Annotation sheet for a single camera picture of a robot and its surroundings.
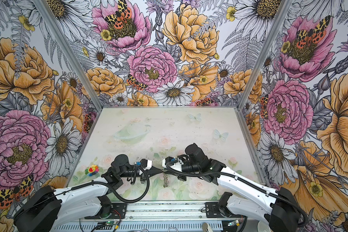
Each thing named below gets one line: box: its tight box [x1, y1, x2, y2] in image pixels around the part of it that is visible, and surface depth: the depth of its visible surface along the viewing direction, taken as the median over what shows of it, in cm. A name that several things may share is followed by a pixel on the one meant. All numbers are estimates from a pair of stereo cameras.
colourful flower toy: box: [85, 164, 100, 177], surface depth 89 cm
